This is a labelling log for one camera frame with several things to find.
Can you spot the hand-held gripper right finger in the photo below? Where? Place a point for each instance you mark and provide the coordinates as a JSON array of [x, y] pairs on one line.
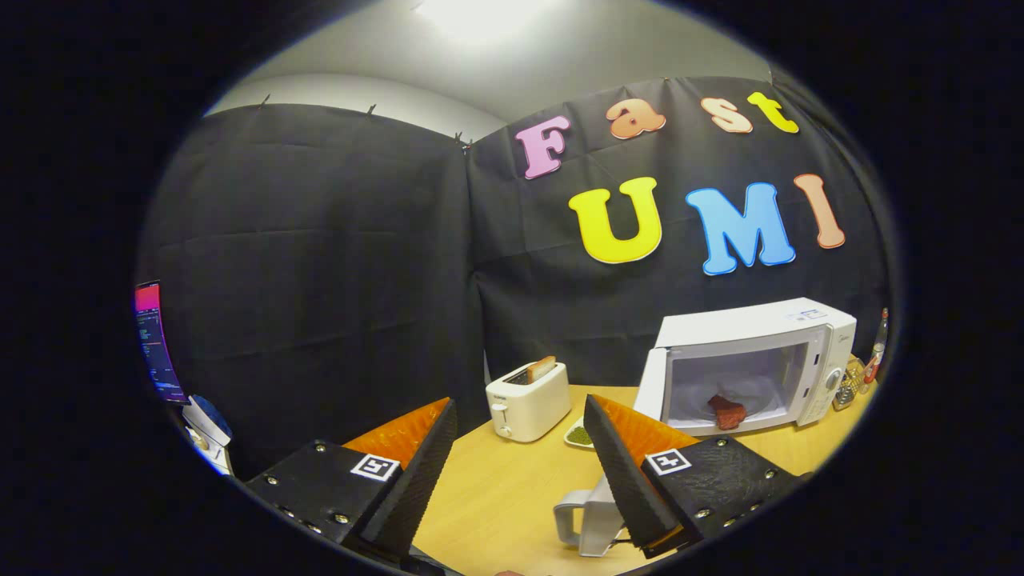
[[622, 480]]

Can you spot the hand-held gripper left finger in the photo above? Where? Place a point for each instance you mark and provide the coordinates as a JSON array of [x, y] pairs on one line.
[[416, 480]]

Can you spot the red meat piece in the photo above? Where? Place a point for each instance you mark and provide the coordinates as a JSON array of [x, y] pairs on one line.
[[728, 414]]

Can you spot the white toaster oven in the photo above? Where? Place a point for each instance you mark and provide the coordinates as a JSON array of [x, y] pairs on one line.
[[744, 324]]

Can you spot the cream bread toaster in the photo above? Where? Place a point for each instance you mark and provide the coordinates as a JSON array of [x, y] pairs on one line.
[[532, 408]]

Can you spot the white divided dish with beans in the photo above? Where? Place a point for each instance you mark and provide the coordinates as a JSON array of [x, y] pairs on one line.
[[578, 436]]

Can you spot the toasted bread slice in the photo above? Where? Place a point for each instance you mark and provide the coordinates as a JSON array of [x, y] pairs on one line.
[[542, 368]]

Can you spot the white and blue object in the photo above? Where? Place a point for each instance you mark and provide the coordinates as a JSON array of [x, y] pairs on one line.
[[210, 428]]

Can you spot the clear plastic water bottle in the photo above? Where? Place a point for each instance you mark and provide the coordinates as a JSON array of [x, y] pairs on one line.
[[878, 352]]

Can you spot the computer monitor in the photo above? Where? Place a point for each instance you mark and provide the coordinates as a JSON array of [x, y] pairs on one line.
[[156, 344]]

